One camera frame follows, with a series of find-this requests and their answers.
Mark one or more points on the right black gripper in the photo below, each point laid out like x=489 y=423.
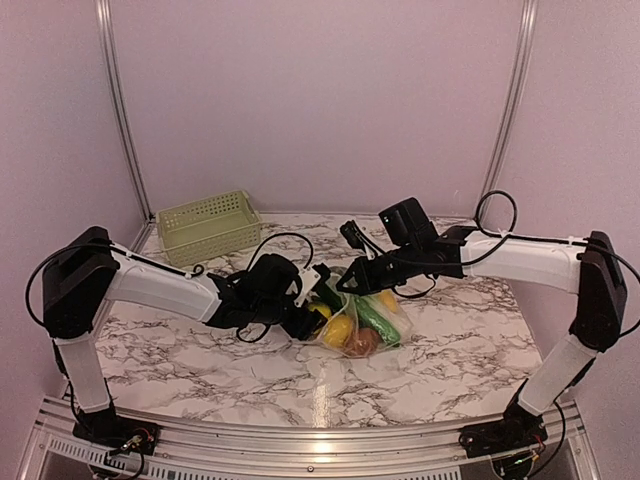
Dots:
x=368 y=283

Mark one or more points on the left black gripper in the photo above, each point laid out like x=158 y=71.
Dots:
x=305 y=325

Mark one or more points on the yellow fake lemon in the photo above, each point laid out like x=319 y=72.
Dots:
x=338 y=331
x=320 y=308

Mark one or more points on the clear polka dot zip bag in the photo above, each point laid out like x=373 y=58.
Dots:
x=357 y=326

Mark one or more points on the green fake pepper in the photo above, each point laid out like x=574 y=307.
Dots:
x=329 y=296

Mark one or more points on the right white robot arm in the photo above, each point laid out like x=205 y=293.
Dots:
x=571 y=289

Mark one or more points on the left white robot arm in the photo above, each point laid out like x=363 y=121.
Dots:
x=92 y=271

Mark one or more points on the yellow fake corn cob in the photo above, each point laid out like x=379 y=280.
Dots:
x=388 y=300

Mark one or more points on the green fake cucumber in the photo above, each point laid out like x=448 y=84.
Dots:
x=371 y=315

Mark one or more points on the brown fake potato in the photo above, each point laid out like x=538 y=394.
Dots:
x=362 y=343

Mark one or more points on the pale green plastic basket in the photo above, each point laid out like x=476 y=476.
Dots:
x=208 y=228

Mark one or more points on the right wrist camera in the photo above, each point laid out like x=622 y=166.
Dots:
x=355 y=238

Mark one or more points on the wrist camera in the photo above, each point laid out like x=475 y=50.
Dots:
x=355 y=238
x=308 y=279

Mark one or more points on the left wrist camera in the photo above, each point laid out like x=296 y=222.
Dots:
x=308 y=279

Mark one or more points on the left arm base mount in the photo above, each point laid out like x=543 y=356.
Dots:
x=121 y=435

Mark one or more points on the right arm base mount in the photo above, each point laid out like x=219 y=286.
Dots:
x=515 y=441

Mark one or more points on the front aluminium rail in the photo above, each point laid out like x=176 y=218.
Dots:
x=193 y=449

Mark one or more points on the right aluminium frame post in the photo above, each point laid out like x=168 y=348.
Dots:
x=515 y=90

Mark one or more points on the aluminium frame post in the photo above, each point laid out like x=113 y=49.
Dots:
x=108 y=46
x=515 y=90

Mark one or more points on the left aluminium frame post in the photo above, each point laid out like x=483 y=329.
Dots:
x=108 y=46

